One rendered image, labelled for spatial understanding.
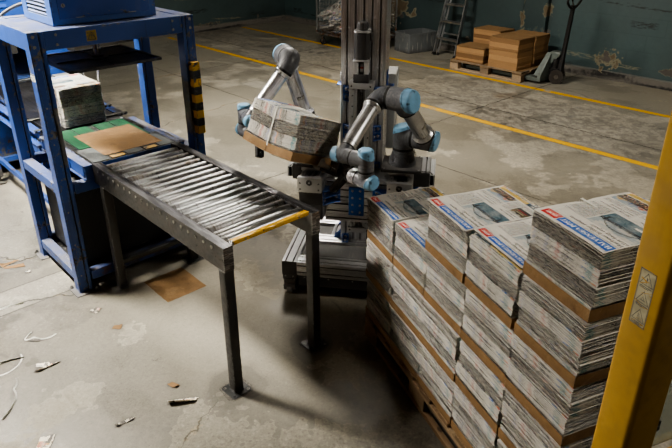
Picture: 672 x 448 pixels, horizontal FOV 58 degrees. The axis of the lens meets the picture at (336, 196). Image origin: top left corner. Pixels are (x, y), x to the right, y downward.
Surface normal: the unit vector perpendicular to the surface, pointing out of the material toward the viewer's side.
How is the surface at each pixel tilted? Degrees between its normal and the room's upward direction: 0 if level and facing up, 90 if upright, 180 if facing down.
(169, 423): 0
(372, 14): 90
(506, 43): 89
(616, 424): 90
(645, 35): 90
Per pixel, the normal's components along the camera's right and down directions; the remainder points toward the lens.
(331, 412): 0.00, -0.91
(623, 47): -0.73, 0.29
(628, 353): -0.93, 0.15
